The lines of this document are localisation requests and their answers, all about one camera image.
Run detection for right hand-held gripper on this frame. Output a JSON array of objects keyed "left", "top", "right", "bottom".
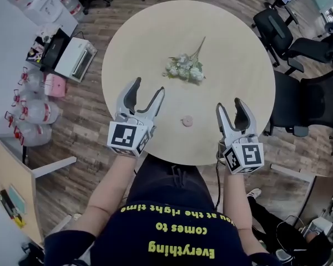
[{"left": 215, "top": 98, "right": 265, "bottom": 175}]

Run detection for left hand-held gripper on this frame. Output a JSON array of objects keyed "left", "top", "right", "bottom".
[{"left": 107, "top": 77, "right": 166, "bottom": 158}]

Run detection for person's right forearm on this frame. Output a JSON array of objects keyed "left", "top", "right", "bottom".
[{"left": 223, "top": 170, "right": 269, "bottom": 250}]

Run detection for person's left forearm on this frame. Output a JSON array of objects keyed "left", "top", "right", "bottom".
[{"left": 69, "top": 152, "right": 137, "bottom": 234}]

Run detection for white artificial flower bouquet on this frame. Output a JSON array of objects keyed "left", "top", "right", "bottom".
[{"left": 162, "top": 36, "right": 206, "bottom": 86}]

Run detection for black mesh office chair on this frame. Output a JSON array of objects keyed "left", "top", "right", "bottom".
[{"left": 263, "top": 68, "right": 333, "bottom": 156}]

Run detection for white toaster oven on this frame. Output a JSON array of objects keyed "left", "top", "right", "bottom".
[{"left": 54, "top": 37, "right": 98, "bottom": 83}]

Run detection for person's black trousers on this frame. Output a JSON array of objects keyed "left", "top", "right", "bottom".
[{"left": 126, "top": 154, "right": 216, "bottom": 213}]

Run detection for pink bag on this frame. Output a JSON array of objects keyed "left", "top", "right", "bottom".
[{"left": 43, "top": 73, "right": 67, "bottom": 98}]

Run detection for black box appliance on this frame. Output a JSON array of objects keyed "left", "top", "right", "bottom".
[{"left": 41, "top": 28, "right": 72, "bottom": 71}]

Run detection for dark wooden desk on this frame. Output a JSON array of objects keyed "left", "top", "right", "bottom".
[{"left": 270, "top": 163, "right": 333, "bottom": 227}]

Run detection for tray of small items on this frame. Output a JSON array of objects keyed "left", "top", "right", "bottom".
[{"left": 26, "top": 42, "right": 47, "bottom": 66}]

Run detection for white plastic bag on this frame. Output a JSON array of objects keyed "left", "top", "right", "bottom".
[{"left": 36, "top": 23, "right": 62, "bottom": 43}]

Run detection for white device box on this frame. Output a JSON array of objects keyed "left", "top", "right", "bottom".
[{"left": 305, "top": 216, "right": 333, "bottom": 237}]

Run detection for person's navy printed t-shirt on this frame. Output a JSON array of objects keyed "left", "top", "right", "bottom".
[{"left": 44, "top": 203, "right": 281, "bottom": 266}]

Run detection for light wooden desk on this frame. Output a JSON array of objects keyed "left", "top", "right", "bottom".
[{"left": 0, "top": 130, "right": 77, "bottom": 246}]

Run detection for teal notebook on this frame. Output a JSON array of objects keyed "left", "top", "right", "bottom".
[{"left": 7, "top": 184, "right": 27, "bottom": 214}]

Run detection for black handheld device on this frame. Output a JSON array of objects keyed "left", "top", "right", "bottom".
[{"left": 0, "top": 189, "right": 20, "bottom": 218}]

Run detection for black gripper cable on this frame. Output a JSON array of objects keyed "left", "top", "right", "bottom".
[{"left": 215, "top": 141, "right": 225, "bottom": 210}]

